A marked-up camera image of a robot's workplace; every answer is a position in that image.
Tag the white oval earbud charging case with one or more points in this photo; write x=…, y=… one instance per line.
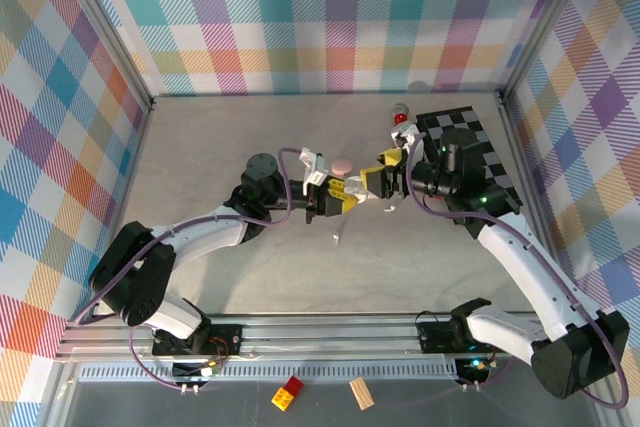
x=356, y=186

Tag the pink earbud charging case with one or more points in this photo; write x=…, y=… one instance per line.
x=341, y=167

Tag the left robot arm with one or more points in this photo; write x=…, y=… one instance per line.
x=145, y=272

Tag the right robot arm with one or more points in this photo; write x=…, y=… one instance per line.
x=525, y=267

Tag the white stem earbud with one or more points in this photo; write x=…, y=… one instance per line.
x=337, y=237
x=390, y=208

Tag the red toy microphone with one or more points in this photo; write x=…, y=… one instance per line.
x=401, y=117

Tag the black chessboard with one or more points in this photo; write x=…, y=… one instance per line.
x=460, y=119

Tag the wooden block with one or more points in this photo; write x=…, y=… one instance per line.
x=362, y=393

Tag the yellow and red toy brick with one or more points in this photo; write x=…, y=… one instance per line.
x=285, y=397

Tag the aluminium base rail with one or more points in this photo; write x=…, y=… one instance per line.
x=325, y=332

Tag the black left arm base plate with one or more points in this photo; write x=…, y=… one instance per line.
x=220, y=337

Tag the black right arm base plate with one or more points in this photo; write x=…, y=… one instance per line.
x=435, y=334

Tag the aluminium frame post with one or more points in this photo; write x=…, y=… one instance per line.
x=542, y=22
x=107, y=32

